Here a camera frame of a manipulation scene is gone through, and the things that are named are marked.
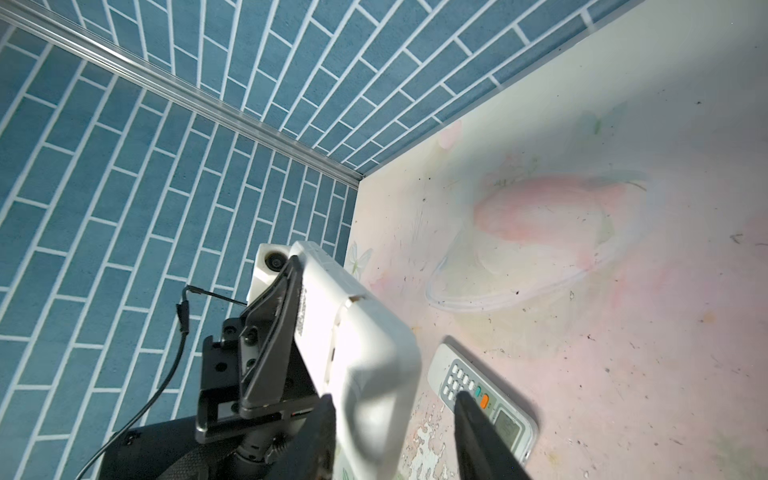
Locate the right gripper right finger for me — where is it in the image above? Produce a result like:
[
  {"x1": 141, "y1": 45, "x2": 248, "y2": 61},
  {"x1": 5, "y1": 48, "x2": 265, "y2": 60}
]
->
[{"x1": 454, "y1": 391, "x2": 531, "y2": 480}]

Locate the grey buttoned remote control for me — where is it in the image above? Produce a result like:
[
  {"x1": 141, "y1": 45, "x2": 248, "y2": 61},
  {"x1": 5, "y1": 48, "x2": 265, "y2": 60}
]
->
[{"x1": 427, "y1": 342, "x2": 539, "y2": 466}]

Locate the white air conditioner remote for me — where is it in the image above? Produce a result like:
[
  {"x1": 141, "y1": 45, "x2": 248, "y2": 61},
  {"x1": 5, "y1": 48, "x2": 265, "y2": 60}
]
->
[{"x1": 290, "y1": 241, "x2": 422, "y2": 479}]

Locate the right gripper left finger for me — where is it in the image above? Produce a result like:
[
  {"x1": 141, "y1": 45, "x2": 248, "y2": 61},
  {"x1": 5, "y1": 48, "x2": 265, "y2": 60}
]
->
[{"x1": 266, "y1": 394, "x2": 336, "y2": 480}]

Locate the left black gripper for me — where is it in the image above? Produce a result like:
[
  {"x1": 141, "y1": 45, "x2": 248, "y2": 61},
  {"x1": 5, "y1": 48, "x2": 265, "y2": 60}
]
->
[{"x1": 195, "y1": 256, "x2": 318, "y2": 479}]

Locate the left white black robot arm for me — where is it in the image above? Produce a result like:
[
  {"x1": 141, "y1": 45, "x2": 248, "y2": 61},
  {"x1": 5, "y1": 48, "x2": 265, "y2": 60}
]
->
[{"x1": 98, "y1": 254, "x2": 320, "y2": 479}]

